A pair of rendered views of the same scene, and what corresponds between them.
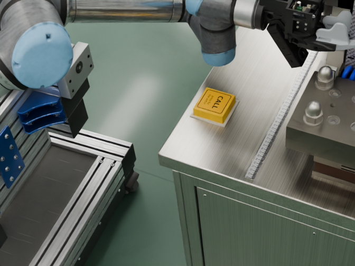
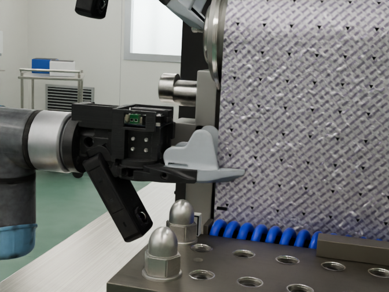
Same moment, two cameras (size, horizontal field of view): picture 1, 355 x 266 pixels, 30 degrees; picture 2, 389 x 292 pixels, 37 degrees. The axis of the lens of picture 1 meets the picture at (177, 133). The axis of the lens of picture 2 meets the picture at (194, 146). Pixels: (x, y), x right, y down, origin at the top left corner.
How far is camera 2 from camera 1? 0.79 m
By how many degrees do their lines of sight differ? 41
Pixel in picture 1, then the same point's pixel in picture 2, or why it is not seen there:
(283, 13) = (110, 129)
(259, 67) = (76, 283)
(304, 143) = not seen: outside the picture
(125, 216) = not seen: outside the picture
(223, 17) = (11, 146)
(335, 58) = not seen: hidden behind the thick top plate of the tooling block
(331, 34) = (188, 153)
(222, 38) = (10, 196)
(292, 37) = (125, 167)
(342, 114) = (217, 268)
